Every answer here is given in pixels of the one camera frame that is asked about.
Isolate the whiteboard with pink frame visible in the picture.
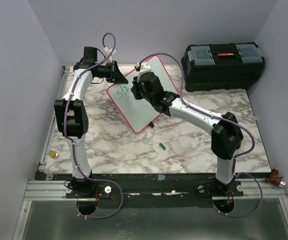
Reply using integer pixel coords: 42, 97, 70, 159
107, 55, 178, 133

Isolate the small yellow connector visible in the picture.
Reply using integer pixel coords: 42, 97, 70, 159
47, 150, 59, 159

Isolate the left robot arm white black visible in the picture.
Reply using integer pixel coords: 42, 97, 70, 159
54, 46, 129, 198

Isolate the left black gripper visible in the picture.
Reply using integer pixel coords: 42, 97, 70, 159
95, 60, 129, 84

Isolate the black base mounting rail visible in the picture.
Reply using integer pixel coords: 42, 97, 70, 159
33, 172, 245, 209

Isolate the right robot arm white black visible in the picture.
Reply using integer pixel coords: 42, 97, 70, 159
131, 71, 244, 196

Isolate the black toolbox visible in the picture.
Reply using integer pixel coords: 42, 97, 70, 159
181, 42, 266, 92

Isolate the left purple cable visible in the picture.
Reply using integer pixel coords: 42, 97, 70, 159
63, 32, 124, 220

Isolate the aluminium frame rail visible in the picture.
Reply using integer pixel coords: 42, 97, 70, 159
23, 66, 71, 201

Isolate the copper pipe fitting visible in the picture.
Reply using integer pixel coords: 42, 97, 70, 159
264, 168, 287, 189

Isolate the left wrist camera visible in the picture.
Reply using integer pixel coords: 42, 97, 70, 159
103, 46, 118, 62

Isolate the green marker cap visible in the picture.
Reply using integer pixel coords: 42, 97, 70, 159
159, 143, 166, 150

